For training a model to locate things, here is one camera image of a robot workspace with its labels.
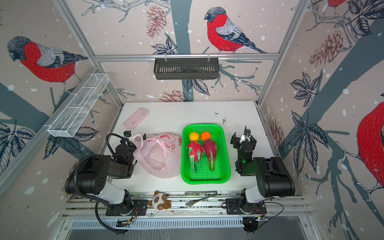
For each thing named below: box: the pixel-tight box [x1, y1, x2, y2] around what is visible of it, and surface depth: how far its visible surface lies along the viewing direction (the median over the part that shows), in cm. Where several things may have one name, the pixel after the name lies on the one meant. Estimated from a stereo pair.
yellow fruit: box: [189, 132, 200, 141], surface depth 97 cm
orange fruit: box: [201, 131, 211, 142], surface depth 96 cm
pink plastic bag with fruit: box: [132, 133, 183, 179], surface depth 82 cm
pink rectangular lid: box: [122, 107, 150, 130], surface depth 113 cm
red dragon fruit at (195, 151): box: [186, 140, 204, 173], surface depth 87 cm
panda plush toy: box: [148, 190, 172, 210], surface depth 76 cm
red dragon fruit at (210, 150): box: [203, 138, 217, 172], surface depth 88 cm
